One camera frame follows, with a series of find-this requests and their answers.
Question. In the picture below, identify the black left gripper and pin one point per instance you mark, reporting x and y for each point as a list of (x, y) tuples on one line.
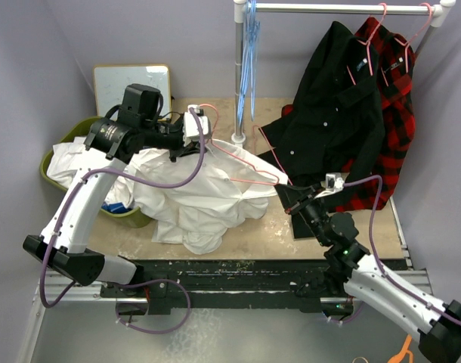
[(180, 150)]

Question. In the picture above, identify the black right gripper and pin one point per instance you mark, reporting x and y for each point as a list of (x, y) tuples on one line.
[(289, 195)]

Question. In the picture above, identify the white button shirt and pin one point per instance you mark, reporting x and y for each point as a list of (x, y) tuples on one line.
[(198, 214)]

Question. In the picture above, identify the pink wire hanger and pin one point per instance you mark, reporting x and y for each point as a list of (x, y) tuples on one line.
[(248, 164)]

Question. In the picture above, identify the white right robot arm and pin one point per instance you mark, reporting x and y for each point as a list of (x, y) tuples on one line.
[(434, 324)]

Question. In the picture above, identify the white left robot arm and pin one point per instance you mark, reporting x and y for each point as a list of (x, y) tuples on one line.
[(112, 141)]

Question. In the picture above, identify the black shirt on hanger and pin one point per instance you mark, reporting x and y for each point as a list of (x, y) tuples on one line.
[(336, 121)]

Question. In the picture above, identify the blue plaid shirt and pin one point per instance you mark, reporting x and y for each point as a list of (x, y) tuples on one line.
[(115, 208)]

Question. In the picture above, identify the pink hanger holding black shirt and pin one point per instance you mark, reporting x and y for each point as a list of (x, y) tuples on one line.
[(370, 41)]

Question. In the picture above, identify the red black plaid shirt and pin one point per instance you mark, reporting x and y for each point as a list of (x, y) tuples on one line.
[(400, 126)]

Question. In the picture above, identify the pink hanger holding plaid shirt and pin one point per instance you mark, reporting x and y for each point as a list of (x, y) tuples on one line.
[(415, 38)]

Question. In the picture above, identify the orange plastic hanger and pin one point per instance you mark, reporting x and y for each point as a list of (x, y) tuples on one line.
[(405, 355)]

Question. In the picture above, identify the yellow framed whiteboard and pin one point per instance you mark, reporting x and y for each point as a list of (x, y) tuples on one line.
[(110, 82)]

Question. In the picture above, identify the green laundry basket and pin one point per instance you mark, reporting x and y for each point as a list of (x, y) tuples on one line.
[(58, 168)]

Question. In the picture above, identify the metal clothes rack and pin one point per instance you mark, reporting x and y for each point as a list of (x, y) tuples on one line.
[(440, 11)]

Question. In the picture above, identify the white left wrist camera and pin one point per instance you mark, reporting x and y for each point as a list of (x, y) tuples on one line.
[(195, 123)]

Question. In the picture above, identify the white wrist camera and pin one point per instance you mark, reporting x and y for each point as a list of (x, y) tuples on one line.
[(195, 123), (333, 184)]

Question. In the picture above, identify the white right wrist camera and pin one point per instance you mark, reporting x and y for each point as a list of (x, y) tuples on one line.
[(333, 184)]

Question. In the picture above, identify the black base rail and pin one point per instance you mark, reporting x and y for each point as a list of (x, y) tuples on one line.
[(300, 284)]

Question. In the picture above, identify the blue wire hangers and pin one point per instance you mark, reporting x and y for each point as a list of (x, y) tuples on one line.
[(247, 86)]

